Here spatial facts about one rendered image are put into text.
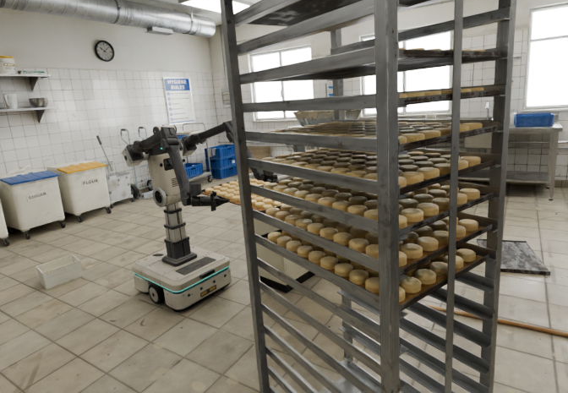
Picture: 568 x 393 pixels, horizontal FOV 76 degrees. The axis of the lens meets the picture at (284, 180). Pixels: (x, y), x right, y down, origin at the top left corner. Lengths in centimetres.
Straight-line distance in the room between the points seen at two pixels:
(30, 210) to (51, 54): 225
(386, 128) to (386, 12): 20
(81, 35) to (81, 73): 55
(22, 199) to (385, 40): 496
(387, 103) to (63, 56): 590
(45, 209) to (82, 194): 49
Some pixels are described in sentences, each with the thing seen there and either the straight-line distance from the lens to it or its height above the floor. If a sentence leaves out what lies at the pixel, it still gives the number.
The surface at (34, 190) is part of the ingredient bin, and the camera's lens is 536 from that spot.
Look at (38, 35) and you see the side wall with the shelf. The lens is 628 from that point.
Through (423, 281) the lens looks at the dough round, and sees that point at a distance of 100.
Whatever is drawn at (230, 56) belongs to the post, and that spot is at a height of 157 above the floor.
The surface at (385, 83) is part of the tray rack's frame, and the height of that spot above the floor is 144.
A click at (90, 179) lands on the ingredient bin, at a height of 55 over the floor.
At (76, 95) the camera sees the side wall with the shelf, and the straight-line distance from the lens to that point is 636.
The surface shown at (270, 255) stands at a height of 29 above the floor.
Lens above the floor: 143
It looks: 12 degrees down
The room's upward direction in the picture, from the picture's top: 4 degrees counter-clockwise
